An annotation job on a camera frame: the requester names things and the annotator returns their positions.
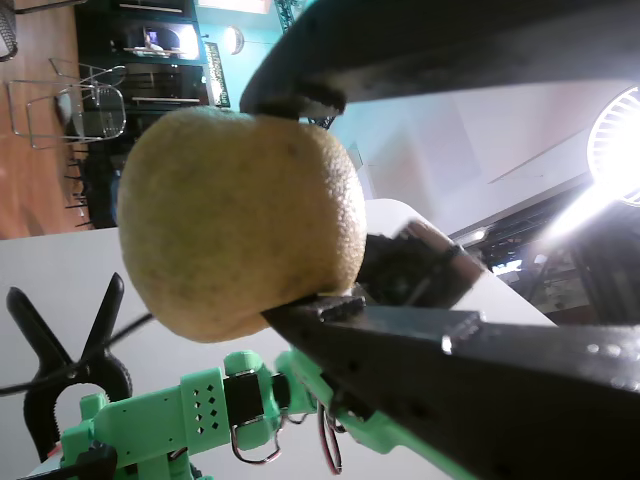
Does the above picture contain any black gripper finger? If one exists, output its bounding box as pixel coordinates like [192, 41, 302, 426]
[260, 294, 640, 480]
[238, 0, 640, 122]

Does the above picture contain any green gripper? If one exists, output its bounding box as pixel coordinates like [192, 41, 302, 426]
[274, 349, 470, 480]

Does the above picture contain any yellow lemon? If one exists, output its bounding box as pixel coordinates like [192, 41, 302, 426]
[116, 106, 370, 345]

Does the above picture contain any black module brown tape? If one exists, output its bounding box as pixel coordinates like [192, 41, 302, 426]
[357, 219, 487, 312]

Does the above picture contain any round white ceiling lamp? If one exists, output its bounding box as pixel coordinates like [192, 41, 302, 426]
[587, 84, 640, 211]

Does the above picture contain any black sign white lettering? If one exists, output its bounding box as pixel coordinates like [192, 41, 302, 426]
[202, 42, 231, 109]

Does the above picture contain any black clamp red pad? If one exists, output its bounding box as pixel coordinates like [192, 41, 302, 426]
[4, 272, 135, 454]

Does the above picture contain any black shelf unit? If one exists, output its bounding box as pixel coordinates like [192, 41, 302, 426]
[74, 0, 231, 109]

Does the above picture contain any round wall lamp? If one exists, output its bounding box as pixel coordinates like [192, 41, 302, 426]
[222, 25, 246, 55]

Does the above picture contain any chrome wire chair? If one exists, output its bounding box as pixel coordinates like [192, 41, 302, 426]
[7, 78, 127, 151]

